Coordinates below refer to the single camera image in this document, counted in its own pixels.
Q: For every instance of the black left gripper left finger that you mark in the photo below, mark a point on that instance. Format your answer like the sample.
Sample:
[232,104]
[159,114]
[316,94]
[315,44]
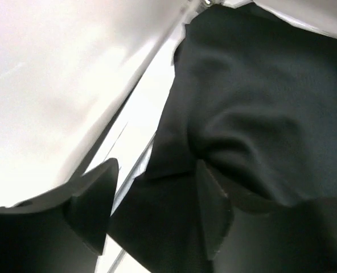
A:
[62,230]

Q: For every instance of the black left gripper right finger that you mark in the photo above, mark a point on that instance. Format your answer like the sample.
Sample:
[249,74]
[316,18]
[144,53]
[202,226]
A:
[244,232]

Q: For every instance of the black t shirt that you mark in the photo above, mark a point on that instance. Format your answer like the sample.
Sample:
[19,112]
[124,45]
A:
[254,97]

